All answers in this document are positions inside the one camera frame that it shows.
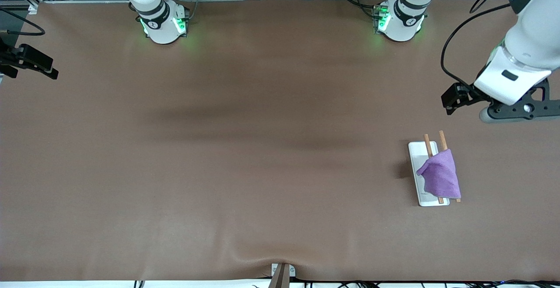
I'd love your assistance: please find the white rack with wooden bars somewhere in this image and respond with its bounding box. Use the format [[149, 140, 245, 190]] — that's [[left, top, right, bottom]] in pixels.
[[408, 130, 462, 207]]

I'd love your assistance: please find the brown table mat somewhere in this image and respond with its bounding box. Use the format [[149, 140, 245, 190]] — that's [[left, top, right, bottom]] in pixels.
[[0, 0, 560, 282]]

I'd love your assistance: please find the purple towel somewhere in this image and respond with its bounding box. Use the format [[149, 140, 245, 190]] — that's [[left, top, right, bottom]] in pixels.
[[416, 149, 462, 199]]

